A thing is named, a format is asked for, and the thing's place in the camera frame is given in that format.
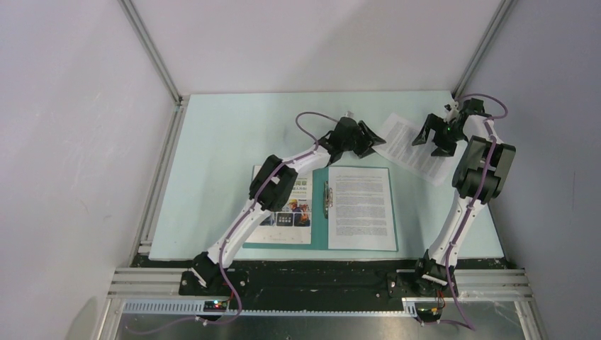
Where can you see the metal folder clip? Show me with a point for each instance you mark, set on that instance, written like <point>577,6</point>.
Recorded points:
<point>327,199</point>

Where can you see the aluminium frame post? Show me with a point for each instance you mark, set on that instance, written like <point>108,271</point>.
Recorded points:
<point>485,43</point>
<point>141,31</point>

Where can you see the right aluminium frame post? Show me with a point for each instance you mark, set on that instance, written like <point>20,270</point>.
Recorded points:
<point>485,43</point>

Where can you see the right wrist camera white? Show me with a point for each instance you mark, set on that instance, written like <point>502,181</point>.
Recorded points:
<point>452,112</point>

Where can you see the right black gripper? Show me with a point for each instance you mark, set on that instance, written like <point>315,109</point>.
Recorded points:
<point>435,122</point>

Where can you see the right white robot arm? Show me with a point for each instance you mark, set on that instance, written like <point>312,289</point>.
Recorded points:
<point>479,178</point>

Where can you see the controller board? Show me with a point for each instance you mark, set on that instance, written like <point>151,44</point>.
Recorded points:
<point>216,306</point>
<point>431,315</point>

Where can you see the white slotted cable duct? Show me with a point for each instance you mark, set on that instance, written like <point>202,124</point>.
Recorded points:
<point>198,308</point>

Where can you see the left controller board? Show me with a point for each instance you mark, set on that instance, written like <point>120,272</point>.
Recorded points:
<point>216,306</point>

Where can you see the printed paper file bottom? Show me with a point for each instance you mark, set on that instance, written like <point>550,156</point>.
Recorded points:
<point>360,215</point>

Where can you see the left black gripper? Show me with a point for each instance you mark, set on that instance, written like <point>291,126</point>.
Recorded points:
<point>367,139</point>

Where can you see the teal green folder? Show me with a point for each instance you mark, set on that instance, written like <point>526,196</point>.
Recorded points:
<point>319,223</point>

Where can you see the light blue table mat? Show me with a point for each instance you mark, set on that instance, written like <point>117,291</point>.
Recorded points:
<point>224,136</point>

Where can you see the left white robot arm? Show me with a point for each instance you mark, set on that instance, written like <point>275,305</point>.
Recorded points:
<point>271,188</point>

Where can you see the left aluminium frame post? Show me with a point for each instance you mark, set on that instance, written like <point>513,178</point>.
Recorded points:
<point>141,31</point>

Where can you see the right controller board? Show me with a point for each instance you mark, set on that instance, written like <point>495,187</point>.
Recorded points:
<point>431,315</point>

